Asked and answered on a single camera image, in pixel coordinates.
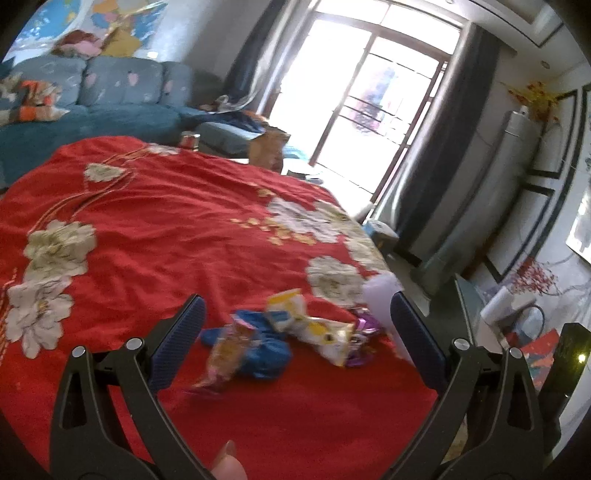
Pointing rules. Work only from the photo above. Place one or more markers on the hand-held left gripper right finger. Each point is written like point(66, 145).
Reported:
point(420, 341)

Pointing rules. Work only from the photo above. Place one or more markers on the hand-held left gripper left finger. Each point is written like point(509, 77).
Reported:
point(180, 341)

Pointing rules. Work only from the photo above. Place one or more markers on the orange snack wrapper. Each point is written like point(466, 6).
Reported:
point(224, 360)

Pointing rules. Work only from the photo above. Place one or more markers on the purple foil wrapper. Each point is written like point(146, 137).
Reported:
point(364, 337)

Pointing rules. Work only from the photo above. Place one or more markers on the pale lilac plastic bag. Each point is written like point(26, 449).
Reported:
point(378, 300)

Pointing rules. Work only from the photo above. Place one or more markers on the blue plastic bag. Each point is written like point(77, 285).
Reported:
point(268, 355)

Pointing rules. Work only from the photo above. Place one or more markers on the yellow white snack packet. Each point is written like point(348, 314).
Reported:
point(314, 330)

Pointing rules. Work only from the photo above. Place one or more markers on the colourful painted board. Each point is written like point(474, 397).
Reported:
point(542, 360)

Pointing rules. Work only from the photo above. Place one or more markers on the pale blue basket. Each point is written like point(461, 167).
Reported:
point(526, 325)

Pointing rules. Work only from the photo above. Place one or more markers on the white vase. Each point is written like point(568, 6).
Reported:
point(496, 309)

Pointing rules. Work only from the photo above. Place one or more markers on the red floral blanket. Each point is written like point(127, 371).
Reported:
point(161, 240)

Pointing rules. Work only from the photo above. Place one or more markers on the blue stool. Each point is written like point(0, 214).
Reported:
point(381, 235)

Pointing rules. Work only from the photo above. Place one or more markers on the grey standing air conditioner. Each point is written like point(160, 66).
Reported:
point(485, 184)

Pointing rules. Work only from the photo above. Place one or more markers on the grey curtain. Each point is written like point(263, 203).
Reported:
point(443, 152)

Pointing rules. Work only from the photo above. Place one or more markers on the small white blue object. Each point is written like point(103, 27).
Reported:
point(314, 177)

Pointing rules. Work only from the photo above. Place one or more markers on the orange brown bag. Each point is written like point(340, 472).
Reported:
point(268, 150)

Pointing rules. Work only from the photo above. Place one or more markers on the grey white cloth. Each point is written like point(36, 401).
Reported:
point(228, 104)

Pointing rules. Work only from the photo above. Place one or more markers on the hanging laundry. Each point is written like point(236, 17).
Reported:
point(374, 99)

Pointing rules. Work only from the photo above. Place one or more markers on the brown framed glass door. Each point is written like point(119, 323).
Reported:
point(369, 92)

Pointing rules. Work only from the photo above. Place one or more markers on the blue sofa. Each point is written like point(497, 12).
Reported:
point(115, 87)

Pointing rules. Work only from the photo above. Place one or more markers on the yellow artificial flowers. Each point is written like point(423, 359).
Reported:
point(538, 99)

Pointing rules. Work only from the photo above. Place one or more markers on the dark blue curtain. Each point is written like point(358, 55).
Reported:
point(258, 55)

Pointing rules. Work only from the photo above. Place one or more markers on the pile of pink red clothes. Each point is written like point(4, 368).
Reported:
point(78, 44)

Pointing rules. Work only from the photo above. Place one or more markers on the country map poster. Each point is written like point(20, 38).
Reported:
point(134, 18)

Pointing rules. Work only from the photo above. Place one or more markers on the world map poster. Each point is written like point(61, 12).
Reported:
point(51, 21)

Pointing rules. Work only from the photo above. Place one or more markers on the wall mounted television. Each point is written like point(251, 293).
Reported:
point(582, 226)

